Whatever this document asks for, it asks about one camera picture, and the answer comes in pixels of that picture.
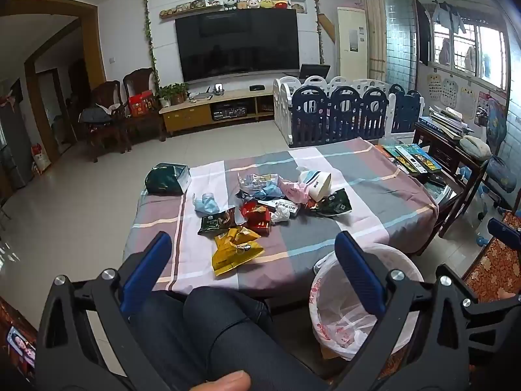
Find green brown snack packet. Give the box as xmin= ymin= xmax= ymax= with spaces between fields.
xmin=198 ymin=208 xmax=239 ymax=236

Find beige curtain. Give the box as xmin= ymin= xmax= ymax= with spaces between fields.
xmin=354 ymin=0 xmax=387 ymax=80

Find blue face mask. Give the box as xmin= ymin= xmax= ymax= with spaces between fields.
xmin=248 ymin=185 xmax=284 ymax=201
xmin=193 ymin=193 xmax=222 ymax=215

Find black audio receiver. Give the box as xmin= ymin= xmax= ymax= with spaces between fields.
xmin=212 ymin=104 xmax=250 ymax=121

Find large black television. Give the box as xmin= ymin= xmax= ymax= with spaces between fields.
xmin=175 ymin=8 xmax=301 ymax=83

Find white chart wall poster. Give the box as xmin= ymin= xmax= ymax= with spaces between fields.
xmin=460 ymin=85 xmax=477 ymax=121
xmin=442 ymin=79 xmax=460 ymax=109
xmin=427 ymin=74 xmax=444 ymax=100

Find wooden wall shelf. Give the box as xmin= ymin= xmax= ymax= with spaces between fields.
xmin=159 ymin=4 xmax=224 ymax=20

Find hanging blue shirt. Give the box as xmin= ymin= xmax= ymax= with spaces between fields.
xmin=432 ymin=2 xmax=467 ymax=33

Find red wall poster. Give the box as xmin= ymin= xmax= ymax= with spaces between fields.
xmin=476 ymin=92 xmax=495 ymax=127

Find hanging black garment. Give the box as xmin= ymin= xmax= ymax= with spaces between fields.
xmin=415 ymin=0 xmax=431 ymax=66

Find yellow snack packet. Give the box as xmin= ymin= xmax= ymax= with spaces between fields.
xmin=215 ymin=226 xmax=261 ymax=249
xmin=212 ymin=241 xmax=265 ymax=277

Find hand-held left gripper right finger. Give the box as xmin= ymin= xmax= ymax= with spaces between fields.
xmin=328 ymin=231 xmax=491 ymax=391

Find stack of books and papers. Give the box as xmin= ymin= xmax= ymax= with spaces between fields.
xmin=419 ymin=106 xmax=473 ymax=139

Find person's left hand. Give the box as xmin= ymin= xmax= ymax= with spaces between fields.
xmin=191 ymin=370 xmax=252 ymax=391

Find clear plastic package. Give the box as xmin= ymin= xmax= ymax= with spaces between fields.
xmin=238 ymin=173 xmax=281 ymax=196

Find dark green snack packet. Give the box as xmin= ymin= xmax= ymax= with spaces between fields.
xmin=311 ymin=189 xmax=353 ymax=217

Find window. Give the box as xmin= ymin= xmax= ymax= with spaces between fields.
xmin=415 ymin=0 xmax=509 ymax=90

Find smartphone with lit screen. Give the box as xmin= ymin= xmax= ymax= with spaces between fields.
xmin=7 ymin=326 xmax=36 ymax=370

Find plaid tablecloth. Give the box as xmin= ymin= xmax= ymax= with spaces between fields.
xmin=124 ymin=138 xmax=440 ymax=294

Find person's dark trousers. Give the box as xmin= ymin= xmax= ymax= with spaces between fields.
xmin=129 ymin=286 xmax=331 ymax=391

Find row of colourful books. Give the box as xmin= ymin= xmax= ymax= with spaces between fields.
xmin=376 ymin=142 xmax=442 ymax=177

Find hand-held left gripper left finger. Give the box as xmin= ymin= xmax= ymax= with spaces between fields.
xmin=36 ymin=231 xmax=174 ymax=391

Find grey refrigerator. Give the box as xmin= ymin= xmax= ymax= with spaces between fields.
xmin=0 ymin=102 xmax=33 ymax=190

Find pink plastic bag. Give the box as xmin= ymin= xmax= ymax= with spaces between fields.
xmin=279 ymin=179 xmax=312 ymax=205

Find green ivy vine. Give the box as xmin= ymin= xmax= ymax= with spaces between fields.
xmin=142 ymin=0 xmax=160 ymax=87
xmin=310 ymin=0 xmax=325 ymax=66

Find cream standing air conditioner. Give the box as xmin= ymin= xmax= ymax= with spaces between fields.
xmin=337 ymin=7 xmax=368 ymax=80

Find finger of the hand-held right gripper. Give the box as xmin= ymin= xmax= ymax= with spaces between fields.
xmin=487 ymin=218 xmax=521 ymax=250

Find black monitor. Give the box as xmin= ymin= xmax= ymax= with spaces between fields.
xmin=299 ymin=64 xmax=331 ymax=80

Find white paper cup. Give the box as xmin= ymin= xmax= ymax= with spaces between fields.
xmin=299 ymin=170 xmax=332 ymax=202

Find white trash bin with liner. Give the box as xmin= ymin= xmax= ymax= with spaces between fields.
xmin=308 ymin=242 xmax=425 ymax=361

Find grey cushion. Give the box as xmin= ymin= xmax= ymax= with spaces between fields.
xmin=460 ymin=135 xmax=492 ymax=160

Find red gift box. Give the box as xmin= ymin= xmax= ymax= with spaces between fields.
xmin=128 ymin=92 xmax=155 ymax=117

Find blue white playpen fence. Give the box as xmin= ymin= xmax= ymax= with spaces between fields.
xmin=274 ymin=75 xmax=424 ymax=147

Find dark wooden side table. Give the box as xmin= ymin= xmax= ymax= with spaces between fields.
xmin=413 ymin=122 xmax=489 ymax=237

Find white blue tissue pack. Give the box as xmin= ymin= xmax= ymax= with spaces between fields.
xmin=256 ymin=199 xmax=300 ymax=215

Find dark bag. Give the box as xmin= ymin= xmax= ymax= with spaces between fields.
xmin=78 ymin=106 xmax=112 ymax=125

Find wooden television cabinet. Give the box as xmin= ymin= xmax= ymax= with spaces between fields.
xmin=159 ymin=88 xmax=275 ymax=135

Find red patterned seat cushion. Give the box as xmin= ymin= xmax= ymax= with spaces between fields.
xmin=464 ymin=212 xmax=521 ymax=303

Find potted green plant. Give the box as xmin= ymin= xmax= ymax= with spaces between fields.
xmin=158 ymin=83 xmax=190 ymax=107

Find dark wooden chair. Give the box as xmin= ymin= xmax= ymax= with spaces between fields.
xmin=122 ymin=68 xmax=166 ymax=143
xmin=79 ymin=80 xmax=132 ymax=163

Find dark green gift box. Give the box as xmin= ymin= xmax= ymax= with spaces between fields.
xmin=145 ymin=163 xmax=192 ymax=195

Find red cardboard box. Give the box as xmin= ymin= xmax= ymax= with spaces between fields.
xmin=240 ymin=201 xmax=271 ymax=235

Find red white bag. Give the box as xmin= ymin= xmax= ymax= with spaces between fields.
xmin=32 ymin=143 xmax=51 ymax=172

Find blue patterned office chair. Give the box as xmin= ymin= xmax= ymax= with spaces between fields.
xmin=474 ymin=98 xmax=510 ymax=221

